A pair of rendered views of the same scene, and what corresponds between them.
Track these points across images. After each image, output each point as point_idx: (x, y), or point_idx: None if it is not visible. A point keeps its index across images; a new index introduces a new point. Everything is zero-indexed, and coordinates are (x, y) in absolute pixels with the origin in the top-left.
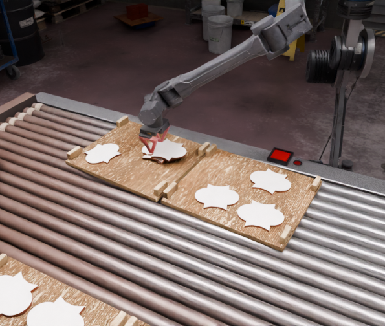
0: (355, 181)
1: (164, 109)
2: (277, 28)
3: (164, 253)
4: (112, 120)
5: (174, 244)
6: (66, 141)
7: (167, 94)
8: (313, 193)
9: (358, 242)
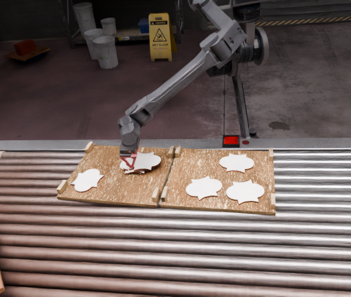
0: (293, 144)
1: (139, 128)
2: (223, 42)
3: (187, 248)
4: (76, 148)
5: (190, 237)
6: (44, 178)
7: (138, 115)
8: (272, 162)
9: (321, 190)
